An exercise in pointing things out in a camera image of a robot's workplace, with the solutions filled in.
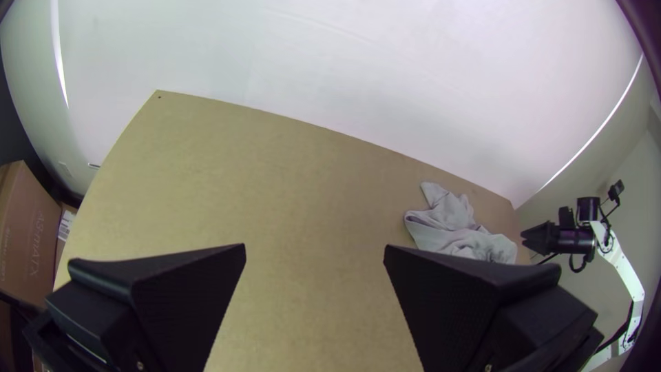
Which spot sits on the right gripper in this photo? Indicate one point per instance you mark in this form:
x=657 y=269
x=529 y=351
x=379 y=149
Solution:
x=554 y=240

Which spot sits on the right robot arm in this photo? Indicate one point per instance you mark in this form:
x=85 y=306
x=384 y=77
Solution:
x=622 y=268

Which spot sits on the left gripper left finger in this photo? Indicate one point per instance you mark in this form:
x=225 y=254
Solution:
x=170 y=305

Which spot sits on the grey t-shirt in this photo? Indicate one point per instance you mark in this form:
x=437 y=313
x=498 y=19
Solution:
x=449 y=227

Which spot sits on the large cardboard box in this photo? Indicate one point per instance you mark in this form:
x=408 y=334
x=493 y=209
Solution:
x=26 y=237

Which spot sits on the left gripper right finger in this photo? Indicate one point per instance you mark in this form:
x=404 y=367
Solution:
x=465 y=310

